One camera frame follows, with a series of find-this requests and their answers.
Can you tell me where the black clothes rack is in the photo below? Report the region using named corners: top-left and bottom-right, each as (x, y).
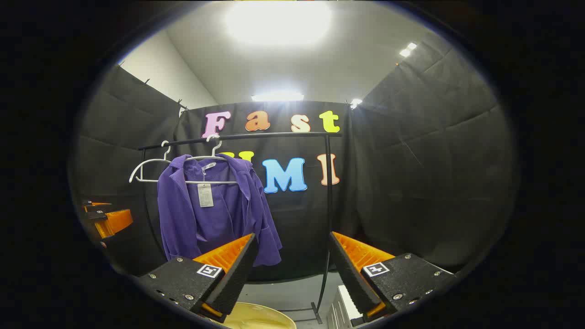
top-left (138, 132), bottom-right (343, 325)

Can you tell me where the long ceiling light panel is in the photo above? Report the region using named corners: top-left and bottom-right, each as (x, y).
top-left (251, 93), bottom-right (304, 102)

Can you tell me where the purple ribbed jacket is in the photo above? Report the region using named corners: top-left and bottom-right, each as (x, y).
top-left (157, 154), bottom-right (282, 267)

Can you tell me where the large white clothes hanger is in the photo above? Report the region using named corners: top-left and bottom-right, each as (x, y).
top-left (184, 135), bottom-right (238, 186)

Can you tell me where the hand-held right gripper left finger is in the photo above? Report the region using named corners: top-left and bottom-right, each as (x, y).
top-left (137, 233), bottom-right (258, 324)

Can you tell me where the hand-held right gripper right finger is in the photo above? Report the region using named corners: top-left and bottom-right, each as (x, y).
top-left (329, 231), bottom-right (457, 323)

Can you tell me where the small white clothes hanger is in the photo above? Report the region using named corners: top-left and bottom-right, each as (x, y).
top-left (129, 140), bottom-right (172, 184)

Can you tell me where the cream laundry hamper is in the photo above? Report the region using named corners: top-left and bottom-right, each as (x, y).
top-left (224, 302), bottom-right (298, 329)

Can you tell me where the large round ceiling light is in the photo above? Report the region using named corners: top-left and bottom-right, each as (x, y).
top-left (224, 2), bottom-right (332, 46)

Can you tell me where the white cabinet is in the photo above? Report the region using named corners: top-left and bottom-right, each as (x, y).
top-left (327, 285), bottom-right (366, 329)

